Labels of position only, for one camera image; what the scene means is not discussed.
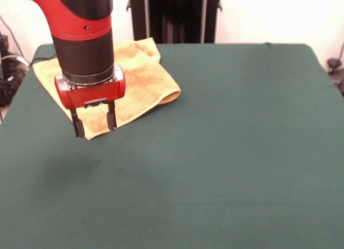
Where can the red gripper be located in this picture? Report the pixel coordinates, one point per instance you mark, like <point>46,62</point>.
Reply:
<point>91,95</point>

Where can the tan terry cloth towel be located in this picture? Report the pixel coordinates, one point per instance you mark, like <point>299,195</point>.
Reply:
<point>150,82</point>

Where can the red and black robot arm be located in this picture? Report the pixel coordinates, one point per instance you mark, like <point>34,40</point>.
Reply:
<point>80,44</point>

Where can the black metal stand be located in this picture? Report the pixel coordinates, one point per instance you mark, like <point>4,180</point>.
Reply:
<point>174,17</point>

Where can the dark green table cloth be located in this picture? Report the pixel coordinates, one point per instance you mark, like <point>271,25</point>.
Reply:
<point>242,152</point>

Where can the black plug adapter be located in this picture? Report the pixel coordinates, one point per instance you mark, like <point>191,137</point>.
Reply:
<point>333,63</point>

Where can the black power strip red switch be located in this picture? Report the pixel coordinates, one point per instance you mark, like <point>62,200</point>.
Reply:
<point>4,44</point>

